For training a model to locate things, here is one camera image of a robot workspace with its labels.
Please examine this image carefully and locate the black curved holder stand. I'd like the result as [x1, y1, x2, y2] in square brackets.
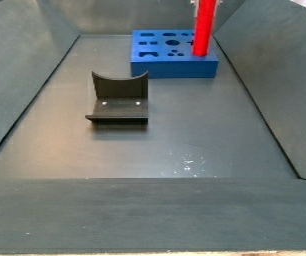
[85, 73, 148, 122]

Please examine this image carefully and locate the red hexagonal prism peg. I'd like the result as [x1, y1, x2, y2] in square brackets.
[192, 0, 216, 57]

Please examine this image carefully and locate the blue shape sorter board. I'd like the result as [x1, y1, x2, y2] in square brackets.
[130, 30, 218, 78]

